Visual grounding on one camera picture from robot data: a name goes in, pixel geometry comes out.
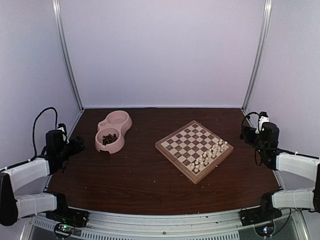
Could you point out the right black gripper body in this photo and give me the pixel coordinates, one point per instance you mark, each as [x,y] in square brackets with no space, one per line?
[249,139]

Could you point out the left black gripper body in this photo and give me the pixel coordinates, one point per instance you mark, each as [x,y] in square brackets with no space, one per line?
[64,154]

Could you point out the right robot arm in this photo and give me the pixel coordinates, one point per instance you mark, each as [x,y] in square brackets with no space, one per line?
[265,140]

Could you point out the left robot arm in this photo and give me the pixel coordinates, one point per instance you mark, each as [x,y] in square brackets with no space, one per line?
[55,156]

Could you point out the pile of dark chess pieces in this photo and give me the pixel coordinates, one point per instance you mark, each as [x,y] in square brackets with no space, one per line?
[109,139]

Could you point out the white chess pieces group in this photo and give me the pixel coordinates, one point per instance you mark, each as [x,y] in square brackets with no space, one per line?
[211,155]

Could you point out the wooden chess board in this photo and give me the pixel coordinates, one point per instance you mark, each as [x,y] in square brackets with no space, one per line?
[185,144]

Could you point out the left circuit board with LEDs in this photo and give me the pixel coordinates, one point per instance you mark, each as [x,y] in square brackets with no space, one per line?
[62,229]

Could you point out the circuit board with leds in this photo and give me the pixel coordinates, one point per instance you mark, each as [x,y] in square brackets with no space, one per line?
[62,229]
[265,231]

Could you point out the right circuit board with LEDs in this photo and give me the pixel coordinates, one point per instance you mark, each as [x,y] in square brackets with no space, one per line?
[265,231]

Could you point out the pink double pet bowl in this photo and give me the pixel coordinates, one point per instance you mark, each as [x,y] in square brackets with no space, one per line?
[117,122]

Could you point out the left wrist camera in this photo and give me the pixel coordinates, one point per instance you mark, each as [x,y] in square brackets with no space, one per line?
[62,127]

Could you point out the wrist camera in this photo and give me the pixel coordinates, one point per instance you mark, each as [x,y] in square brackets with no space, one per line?
[62,127]
[262,118]

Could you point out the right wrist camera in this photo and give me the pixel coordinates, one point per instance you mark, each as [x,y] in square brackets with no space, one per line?
[262,118]

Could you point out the right aluminium frame post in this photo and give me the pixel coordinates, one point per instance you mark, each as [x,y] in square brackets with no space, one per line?
[264,30]

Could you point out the aluminium frame post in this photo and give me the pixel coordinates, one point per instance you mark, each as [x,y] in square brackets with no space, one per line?
[264,30]
[66,57]

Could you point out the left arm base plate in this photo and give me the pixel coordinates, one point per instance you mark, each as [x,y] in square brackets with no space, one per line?
[72,217]

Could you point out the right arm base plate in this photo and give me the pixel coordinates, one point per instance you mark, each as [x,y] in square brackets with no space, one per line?
[255,216]

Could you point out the front aluminium rail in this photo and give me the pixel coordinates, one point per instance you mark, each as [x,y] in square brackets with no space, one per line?
[225,225]

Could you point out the left aluminium frame post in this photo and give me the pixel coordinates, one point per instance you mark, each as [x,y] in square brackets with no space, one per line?
[66,57]

